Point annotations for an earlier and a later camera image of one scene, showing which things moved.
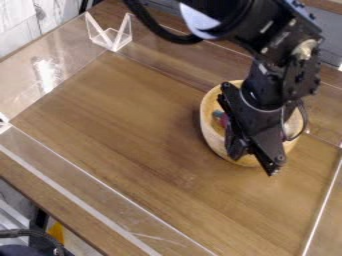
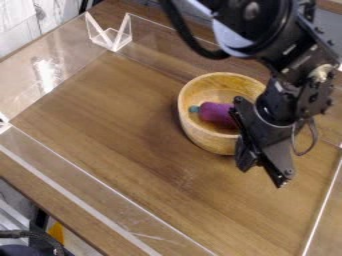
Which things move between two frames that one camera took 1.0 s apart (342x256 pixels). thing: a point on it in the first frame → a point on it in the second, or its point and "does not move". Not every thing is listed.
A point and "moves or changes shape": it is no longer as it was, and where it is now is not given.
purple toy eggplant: [222, 118] moves or changes shape
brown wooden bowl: [293, 121] moves or changes shape
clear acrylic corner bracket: [110, 39] does not move
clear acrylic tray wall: [100, 145] does not move
